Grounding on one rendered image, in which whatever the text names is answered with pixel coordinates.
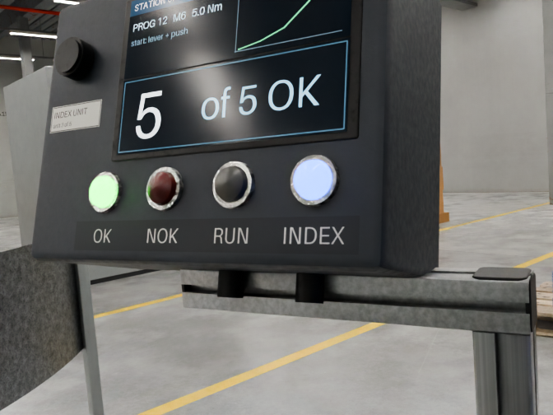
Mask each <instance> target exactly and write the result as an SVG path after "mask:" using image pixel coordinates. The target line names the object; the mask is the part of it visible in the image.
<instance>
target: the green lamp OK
mask: <svg viewBox="0 0 553 415"><path fill-rule="evenodd" d="M121 195H122V184H121V181H120V178H119V177H118V176H117V175H116V174H115V173H113V172H103V173H101V174H99V175H97V176H96V177H95V179H94V180H93V182H92V184H91V187H90V192H89V199H90V203H91V206H92V207H93V208H94V209H95V210H96V211H98V212H101V213H107V212H111V211H112V210H114V209H115V207H116V206H117V205H118V203H119V200H120V198H121Z"/></svg>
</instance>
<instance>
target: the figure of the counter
mask: <svg viewBox="0 0 553 415"><path fill-rule="evenodd" d="M182 80H183V70H178V71H174V72H167V73H162V74H157V75H153V76H149V77H141V78H137V79H132V80H127V81H123V97H122V106H121V115H120V123H119V131H118V147H117V155H123V154H132V153H140V152H155V151H164V150H172V149H177V140H178V130H179V111H180V101H181V91H182Z"/></svg>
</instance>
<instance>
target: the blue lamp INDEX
mask: <svg viewBox="0 0 553 415"><path fill-rule="evenodd" d="M339 181H340V175H339V171H338V168H337V166H336V164H335V163H334V162H333V161H332V160H331V159H329V158H328V157H326V156H321V155H312V156H307V157H305V158H304V159H302V160H301V161H299V163H298V164H297V165H296V166H295V168H294V169H293V171H292V174H291V178H290V187H291V191H292V193H293V194H294V196H295V197H296V198H297V200H299V201H300V202H301V203H303V204H304V205H306V206H309V207H318V206H321V205H324V204H325V203H327V202H328V201H330V200H331V199H332V197H333V196H334V195H335V193H336V192H337V189H338V186H339Z"/></svg>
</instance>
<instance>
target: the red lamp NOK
mask: <svg viewBox="0 0 553 415"><path fill-rule="evenodd" d="M183 190H184V182H183V178H182V176H181V174H180V173H179V172H178V171H177V170H176V169H174V168H171V167H162V168H160V169H158V170H156V171H155V172H154V173H153V174H152V175H151V177H150V179H149V180H148V183H147V187H146V197H147V200H148V202H149V204H150V205H151V206H152V207H153V208H155V209H157V210H159V211H162V212H165V211H169V210H170V209H172V208H174V207H175V206H176V205H177V204H178V202H179V200H180V199H181V197H182V194H183Z"/></svg>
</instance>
